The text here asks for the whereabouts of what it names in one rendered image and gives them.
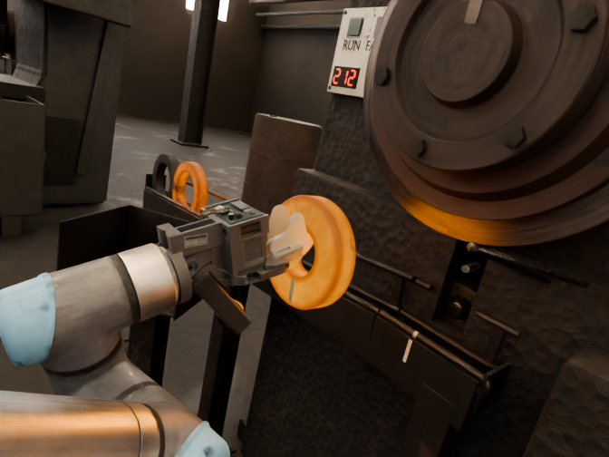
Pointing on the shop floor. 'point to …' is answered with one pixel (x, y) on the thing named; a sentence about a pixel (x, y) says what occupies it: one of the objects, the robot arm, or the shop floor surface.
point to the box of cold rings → (21, 161)
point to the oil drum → (277, 160)
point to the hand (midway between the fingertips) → (308, 238)
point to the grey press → (72, 88)
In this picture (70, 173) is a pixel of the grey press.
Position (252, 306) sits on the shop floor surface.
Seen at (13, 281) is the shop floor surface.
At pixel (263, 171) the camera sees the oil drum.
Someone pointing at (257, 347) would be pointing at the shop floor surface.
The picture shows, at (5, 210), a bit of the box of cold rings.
